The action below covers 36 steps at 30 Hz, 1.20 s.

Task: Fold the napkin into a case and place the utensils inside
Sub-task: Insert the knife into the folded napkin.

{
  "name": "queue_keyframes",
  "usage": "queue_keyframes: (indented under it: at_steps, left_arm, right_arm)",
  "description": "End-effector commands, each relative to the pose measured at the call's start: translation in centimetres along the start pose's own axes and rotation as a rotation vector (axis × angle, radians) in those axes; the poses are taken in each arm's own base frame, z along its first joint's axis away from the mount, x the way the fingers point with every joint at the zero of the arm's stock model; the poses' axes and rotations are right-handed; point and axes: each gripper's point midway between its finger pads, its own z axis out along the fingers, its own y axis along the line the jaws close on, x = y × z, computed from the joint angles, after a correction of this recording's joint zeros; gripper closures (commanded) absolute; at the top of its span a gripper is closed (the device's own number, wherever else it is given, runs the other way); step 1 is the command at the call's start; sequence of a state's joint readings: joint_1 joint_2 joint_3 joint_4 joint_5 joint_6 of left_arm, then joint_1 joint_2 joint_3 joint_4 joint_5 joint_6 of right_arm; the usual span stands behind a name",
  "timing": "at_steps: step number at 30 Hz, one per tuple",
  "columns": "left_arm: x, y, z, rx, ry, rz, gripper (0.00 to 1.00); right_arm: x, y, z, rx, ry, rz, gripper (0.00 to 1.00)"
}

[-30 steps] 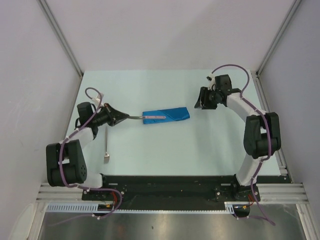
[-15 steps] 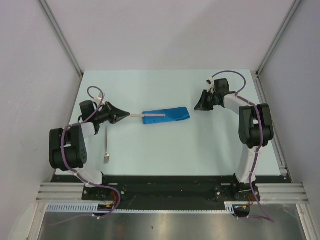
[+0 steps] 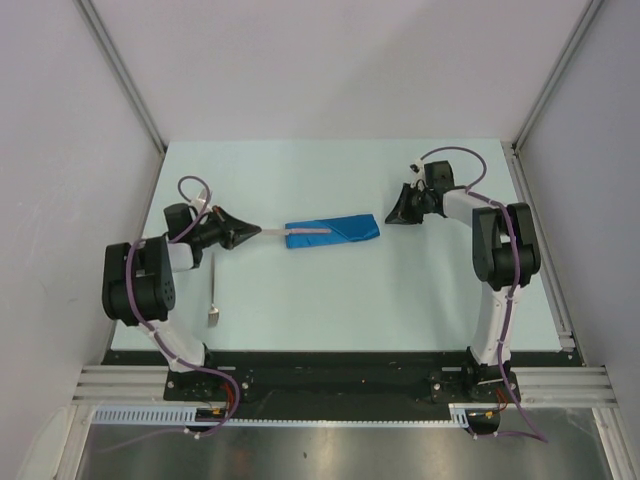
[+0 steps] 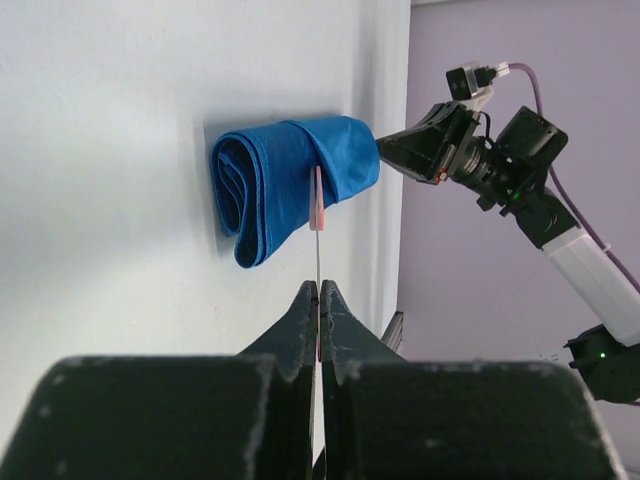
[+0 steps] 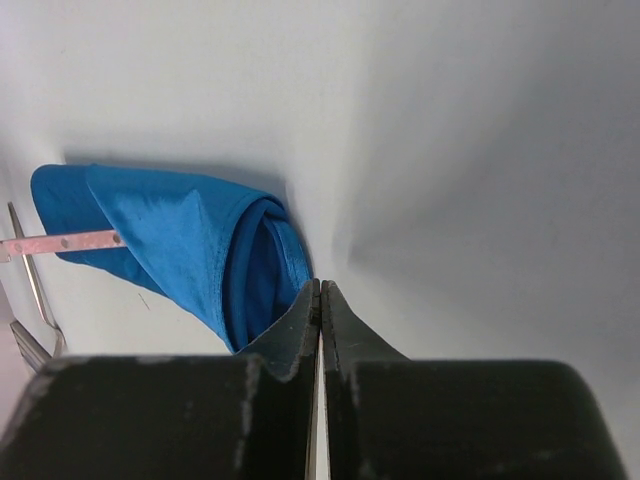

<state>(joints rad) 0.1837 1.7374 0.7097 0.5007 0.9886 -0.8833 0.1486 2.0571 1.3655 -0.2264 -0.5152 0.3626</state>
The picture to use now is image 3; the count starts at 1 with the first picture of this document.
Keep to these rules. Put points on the aluminium right corner post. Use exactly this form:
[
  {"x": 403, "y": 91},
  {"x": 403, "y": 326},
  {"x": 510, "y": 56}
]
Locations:
[{"x": 577, "y": 36}]

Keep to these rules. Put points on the aluminium front frame rail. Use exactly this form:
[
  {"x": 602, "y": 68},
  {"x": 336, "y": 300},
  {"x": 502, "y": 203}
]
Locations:
[{"x": 553, "y": 387}]

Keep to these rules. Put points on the aluminium left corner post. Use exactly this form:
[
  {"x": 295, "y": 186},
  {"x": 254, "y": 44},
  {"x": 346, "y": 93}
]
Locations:
[{"x": 116, "y": 64}]

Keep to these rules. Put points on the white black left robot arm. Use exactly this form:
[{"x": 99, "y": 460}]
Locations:
[{"x": 138, "y": 286}]

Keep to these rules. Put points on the aluminium corner post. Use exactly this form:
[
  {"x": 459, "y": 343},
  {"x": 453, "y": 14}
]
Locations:
[
  {"x": 116, "y": 64},
  {"x": 577, "y": 36}
]

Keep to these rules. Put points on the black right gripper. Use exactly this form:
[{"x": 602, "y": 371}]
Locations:
[{"x": 402, "y": 214}]

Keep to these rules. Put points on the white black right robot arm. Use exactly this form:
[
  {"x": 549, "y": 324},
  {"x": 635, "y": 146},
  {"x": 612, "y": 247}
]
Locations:
[{"x": 505, "y": 256}]

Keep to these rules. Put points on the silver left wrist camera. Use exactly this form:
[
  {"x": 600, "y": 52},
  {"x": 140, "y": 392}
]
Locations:
[{"x": 202, "y": 202}]

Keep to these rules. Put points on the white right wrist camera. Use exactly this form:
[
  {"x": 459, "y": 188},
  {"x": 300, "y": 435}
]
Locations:
[{"x": 419, "y": 180}]

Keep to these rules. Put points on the blue satin napkin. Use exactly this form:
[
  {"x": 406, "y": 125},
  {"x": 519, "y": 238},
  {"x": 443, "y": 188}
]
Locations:
[{"x": 340, "y": 230}]

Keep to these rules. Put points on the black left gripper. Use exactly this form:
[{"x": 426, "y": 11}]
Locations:
[{"x": 234, "y": 231}]

